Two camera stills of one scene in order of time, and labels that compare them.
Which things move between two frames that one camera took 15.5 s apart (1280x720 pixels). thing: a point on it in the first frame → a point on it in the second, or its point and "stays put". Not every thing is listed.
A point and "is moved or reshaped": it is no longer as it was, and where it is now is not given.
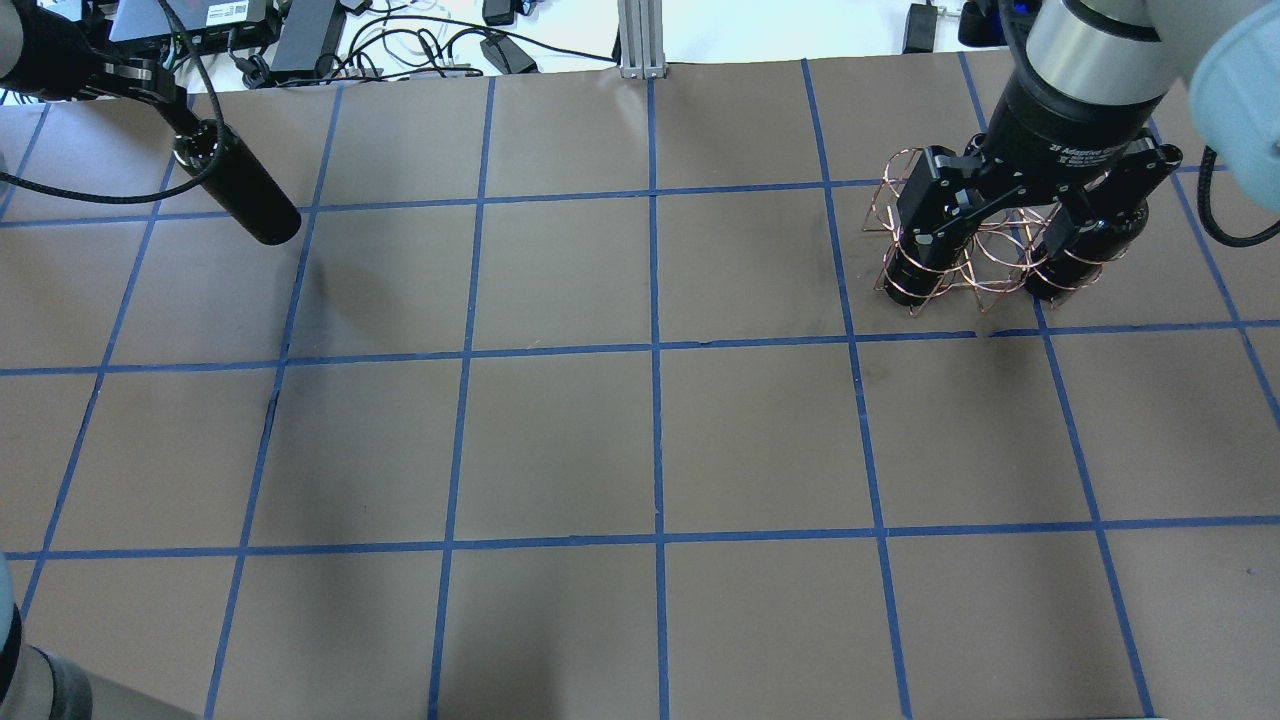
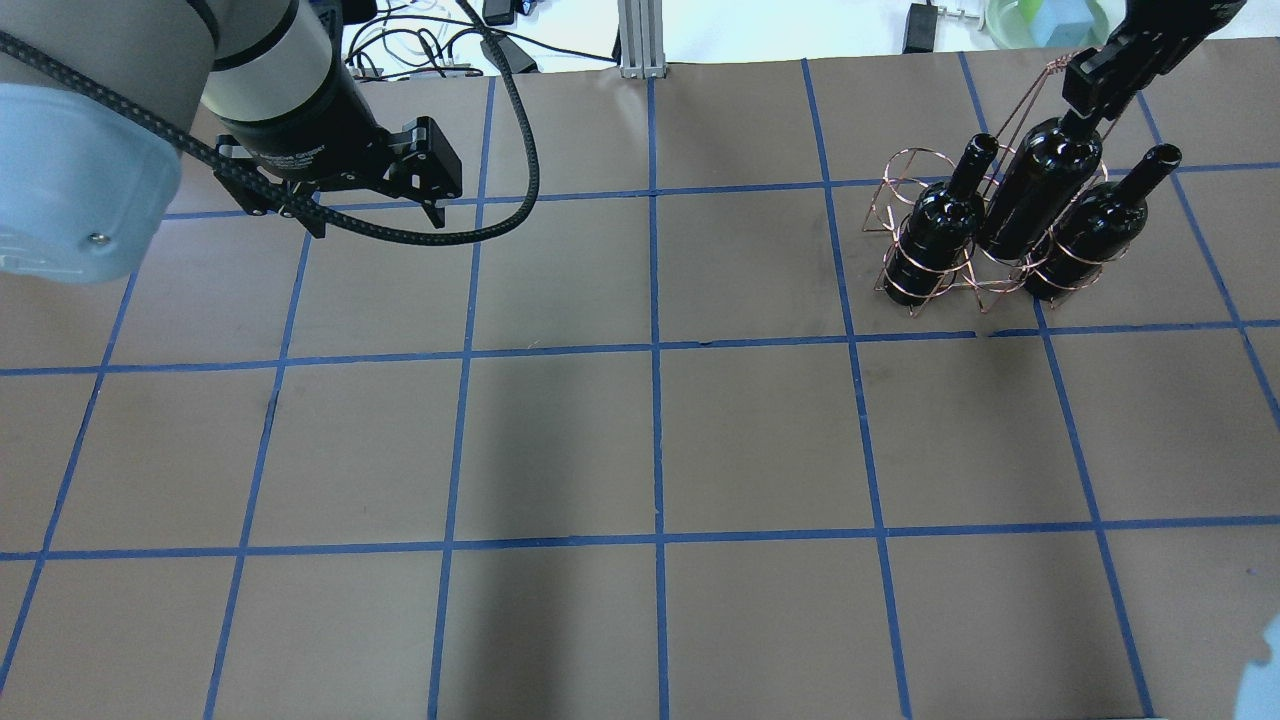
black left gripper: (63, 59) → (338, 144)
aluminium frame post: (640, 27) stays put
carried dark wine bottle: (240, 182) is moved or reshaped
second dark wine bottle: (1100, 234) stays put
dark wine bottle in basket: (919, 265) stays put
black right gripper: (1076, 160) → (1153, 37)
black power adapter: (920, 29) stays put
